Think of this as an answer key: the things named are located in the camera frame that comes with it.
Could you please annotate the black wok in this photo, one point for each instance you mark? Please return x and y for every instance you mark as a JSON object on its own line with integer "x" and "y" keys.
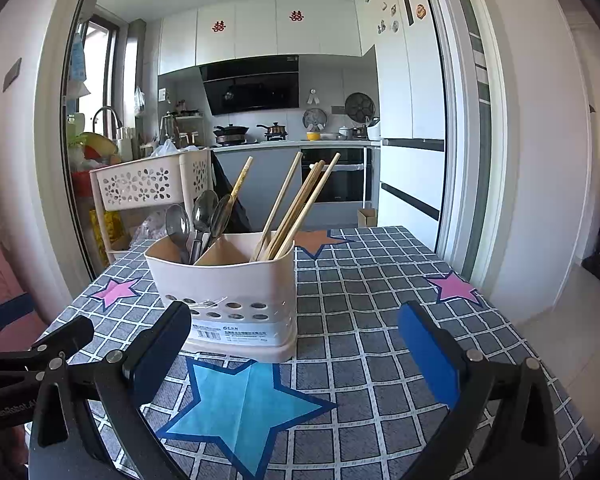
{"x": 231, "y": 130}

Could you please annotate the yellow bowl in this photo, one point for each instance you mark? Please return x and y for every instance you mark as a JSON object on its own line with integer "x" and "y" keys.
{"x": 314, "y": 136}

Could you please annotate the clear plastic bag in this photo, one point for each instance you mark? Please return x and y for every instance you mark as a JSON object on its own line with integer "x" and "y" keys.
{"x": 150, "y": 227}

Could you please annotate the glass kettle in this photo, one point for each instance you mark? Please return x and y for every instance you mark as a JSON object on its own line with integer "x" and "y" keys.
{"x": 168, "y": 127}

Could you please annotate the person's left forearm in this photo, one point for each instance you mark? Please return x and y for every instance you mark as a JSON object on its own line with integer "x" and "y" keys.
{"x": 0, "y": 455}

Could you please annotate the black built-in oven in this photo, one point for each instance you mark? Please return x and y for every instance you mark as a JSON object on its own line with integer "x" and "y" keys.
{"x": 345, "y": 185}

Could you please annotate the yellow-green basin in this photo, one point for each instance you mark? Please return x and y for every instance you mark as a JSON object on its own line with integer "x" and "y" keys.
{"x": 97, "y": 142}

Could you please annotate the grey checked star tablecloth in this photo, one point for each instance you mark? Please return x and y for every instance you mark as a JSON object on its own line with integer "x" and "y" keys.
{"x": 380, "y": 310}

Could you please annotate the white plastic bag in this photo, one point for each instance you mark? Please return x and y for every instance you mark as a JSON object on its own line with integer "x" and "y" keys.
{"x": 166, "y": 149}

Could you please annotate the grey wall switch panel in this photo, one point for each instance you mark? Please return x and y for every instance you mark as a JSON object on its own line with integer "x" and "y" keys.
{"x": 12, "y": 71}

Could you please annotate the black hanging bag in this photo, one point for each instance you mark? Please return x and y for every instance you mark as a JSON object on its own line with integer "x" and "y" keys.
{"x": 230, "y": 180}

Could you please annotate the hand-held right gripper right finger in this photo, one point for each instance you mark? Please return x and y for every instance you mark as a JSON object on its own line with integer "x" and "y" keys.
{"x": 425, "y": 355}

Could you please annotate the round black wall pan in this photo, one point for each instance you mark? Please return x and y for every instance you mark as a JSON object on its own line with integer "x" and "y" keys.
{"x": 360, "y": 106}

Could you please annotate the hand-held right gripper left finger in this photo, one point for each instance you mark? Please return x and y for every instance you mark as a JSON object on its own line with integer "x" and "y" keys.
{"x": 155, "y": 365}

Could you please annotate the beige plastic utensil holder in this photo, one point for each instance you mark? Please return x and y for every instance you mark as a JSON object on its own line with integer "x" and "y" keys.
{"x": 250, "y": 285}

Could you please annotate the curved kitchen faucet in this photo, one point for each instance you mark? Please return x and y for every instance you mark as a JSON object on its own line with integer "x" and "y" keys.
{"x": 105, "y": 110}

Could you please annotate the white rice cooker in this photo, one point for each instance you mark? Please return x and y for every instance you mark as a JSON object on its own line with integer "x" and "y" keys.
{"x": 373, "y": 129}

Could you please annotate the dark cooking pot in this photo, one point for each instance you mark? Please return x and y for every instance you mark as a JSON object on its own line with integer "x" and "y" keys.
{"x": 276, "y": 130}

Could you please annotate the black range hood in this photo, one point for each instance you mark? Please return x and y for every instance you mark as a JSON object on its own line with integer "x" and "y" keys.
{"x": 252, "y": 92}

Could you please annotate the pink box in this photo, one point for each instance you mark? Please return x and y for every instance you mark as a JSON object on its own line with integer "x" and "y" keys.
{"x": 0, "y": 275}

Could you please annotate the yellow oil bottle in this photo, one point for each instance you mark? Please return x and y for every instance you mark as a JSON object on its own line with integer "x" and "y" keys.
{"x": 115, "y": 230}

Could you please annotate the beige plastic basket trolley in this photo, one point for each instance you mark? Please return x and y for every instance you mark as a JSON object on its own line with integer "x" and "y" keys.
{"x": 140, "y": 180}

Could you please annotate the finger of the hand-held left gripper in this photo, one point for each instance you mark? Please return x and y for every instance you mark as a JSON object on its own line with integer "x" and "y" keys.
{"x": 75, "y": 332}
{"x": 10, "y": 312}

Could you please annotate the round metal steamer rack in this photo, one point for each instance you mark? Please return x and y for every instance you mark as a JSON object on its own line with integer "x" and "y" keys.
{"x": 315, "y": 119}

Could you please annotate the patterned bamboo chopstick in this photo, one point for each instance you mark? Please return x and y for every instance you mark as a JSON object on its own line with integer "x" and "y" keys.
{"x": 242, "y": 180}

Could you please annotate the cardboard box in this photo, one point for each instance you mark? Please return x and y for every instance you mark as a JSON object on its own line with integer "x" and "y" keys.
{"x": 367, "y": 217}

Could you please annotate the white upper kitchen cabinets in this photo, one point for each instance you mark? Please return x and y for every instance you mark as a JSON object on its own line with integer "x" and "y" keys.
{"x": 180, "y": 40}

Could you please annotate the red cabinet decal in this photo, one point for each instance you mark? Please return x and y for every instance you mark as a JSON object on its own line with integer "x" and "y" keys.
{"x": 219, "y": 26}
{"x": 296, "y": 16}

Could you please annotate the white refrigerator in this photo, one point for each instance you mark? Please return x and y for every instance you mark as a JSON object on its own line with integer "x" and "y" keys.
{"x": 405, "y": 110}

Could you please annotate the metal saucepan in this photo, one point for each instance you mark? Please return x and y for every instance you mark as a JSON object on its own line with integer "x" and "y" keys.
{"x": 352, "y": 132}

